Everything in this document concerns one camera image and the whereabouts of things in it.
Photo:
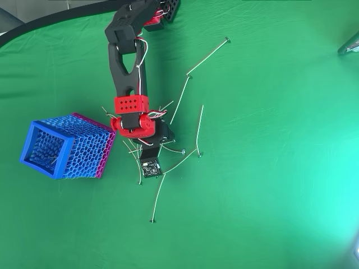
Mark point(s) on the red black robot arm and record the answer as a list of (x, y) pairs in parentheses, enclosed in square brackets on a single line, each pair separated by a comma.
[(115, 70)]

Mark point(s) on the blue magenta mesh basket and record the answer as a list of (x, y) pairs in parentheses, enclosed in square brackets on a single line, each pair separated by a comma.
[(84, 145)]

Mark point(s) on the black table edge strip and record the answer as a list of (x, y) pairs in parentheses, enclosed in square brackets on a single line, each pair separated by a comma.
[(42, 23)]

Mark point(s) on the chrome metal tube stand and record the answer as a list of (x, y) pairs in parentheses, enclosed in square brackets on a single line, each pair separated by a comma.
[(350, 45)]

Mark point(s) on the wrist camera board on bracket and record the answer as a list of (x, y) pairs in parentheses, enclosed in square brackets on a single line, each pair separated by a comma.
[(151, 166)]

